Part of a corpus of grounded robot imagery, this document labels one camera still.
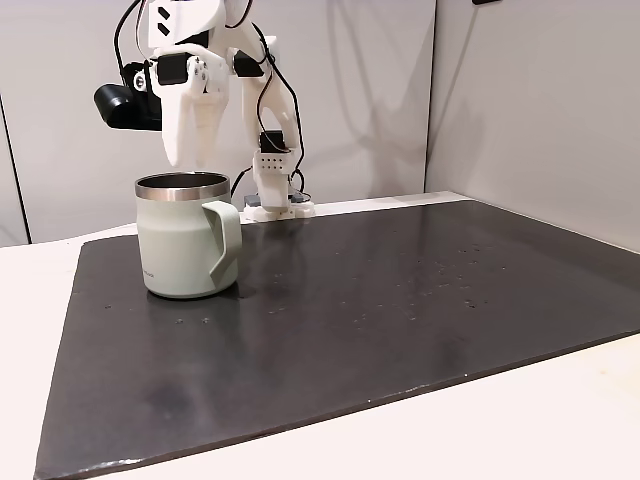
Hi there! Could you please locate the pale green steel mug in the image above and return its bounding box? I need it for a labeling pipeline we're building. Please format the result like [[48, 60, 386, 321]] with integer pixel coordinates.
[[133, 171, 244, 301]]

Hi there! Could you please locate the dark grey table mat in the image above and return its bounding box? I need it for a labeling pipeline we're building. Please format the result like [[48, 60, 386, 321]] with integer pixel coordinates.
[[32, 199, 640, 480]]

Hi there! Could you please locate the black camera cable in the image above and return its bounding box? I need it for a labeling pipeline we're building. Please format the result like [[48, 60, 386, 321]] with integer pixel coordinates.
[[113, 0, 144, 86]]

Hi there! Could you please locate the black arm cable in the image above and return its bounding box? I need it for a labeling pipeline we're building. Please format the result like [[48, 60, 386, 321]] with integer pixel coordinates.
[[252, 22, 307, 199]]

